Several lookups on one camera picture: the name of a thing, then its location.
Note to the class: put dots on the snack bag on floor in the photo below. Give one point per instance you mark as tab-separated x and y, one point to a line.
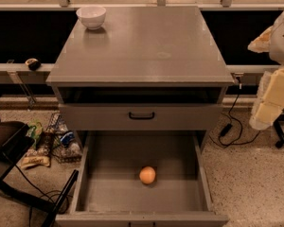
34	158

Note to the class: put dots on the black chair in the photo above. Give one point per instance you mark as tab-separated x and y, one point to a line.
13	144

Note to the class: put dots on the closed grey upper drawer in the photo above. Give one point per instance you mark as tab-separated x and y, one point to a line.
82	117

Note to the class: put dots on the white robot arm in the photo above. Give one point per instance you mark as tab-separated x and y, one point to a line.
276	50

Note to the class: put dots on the white bowl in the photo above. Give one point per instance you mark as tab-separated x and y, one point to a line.
92	17

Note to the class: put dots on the green snack bag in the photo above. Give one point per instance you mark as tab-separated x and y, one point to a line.
34	132

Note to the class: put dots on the black yellow tape measure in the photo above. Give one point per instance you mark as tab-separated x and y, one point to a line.
32	64

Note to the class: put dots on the black stand leg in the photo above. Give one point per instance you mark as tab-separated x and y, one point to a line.
58	203

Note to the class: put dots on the open grey middle drawer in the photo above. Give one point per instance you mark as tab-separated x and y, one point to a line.
109	193

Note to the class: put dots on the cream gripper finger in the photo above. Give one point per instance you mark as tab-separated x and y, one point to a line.
270	100
261	43

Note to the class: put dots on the orange fruit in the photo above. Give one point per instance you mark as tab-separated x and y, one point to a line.
147	175

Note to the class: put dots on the grey drawer cabinet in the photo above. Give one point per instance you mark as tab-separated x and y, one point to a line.
151	56

